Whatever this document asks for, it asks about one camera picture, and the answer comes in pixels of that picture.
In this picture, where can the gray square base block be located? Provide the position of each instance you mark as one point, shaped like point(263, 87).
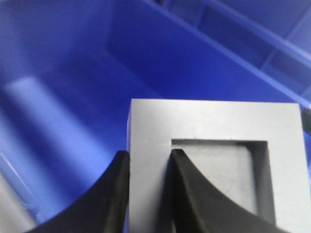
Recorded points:
point(254, 152)

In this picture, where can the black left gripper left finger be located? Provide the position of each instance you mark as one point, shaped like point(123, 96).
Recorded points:
point(101, 209)

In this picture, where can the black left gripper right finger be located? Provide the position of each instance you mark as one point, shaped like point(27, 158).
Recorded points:
point(199, 207)

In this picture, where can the blue bin receiving block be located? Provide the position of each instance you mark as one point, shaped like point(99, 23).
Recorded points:
point(69, 69)

